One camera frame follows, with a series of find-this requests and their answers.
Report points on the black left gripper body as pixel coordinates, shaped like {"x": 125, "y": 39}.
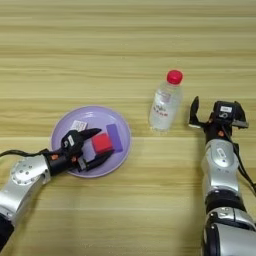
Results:
{"x": 61, "y": 161}

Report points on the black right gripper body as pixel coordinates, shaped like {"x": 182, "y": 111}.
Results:
{"x": 220, "y": 131}

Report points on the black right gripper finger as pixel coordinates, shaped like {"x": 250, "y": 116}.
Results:
{"x": 194, "y": 113}
{"x": 241, "y": 116}

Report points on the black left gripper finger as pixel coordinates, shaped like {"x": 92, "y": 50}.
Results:
{"x": 90, "y": 133}
{"x": 98, "y": 161}

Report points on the red cube block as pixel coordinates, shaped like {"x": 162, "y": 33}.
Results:
{"x": 101, "y": 142}

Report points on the lilac round plate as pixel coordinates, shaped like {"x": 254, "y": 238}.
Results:
{"x": 100, "y": 116}

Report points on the purple rectangular block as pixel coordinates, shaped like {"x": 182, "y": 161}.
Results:
{"x": 115, "y": 135}

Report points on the clear bottle red cap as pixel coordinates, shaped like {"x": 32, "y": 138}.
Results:
{"x": 165, "y": 106}

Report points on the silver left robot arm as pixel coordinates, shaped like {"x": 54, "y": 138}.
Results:
{"x": 23, "y": 180}

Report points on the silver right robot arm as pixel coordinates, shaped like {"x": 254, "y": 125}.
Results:
{"x": 221, "y": 166}

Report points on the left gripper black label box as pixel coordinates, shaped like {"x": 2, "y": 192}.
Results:
{"x": 70, "y": 141}

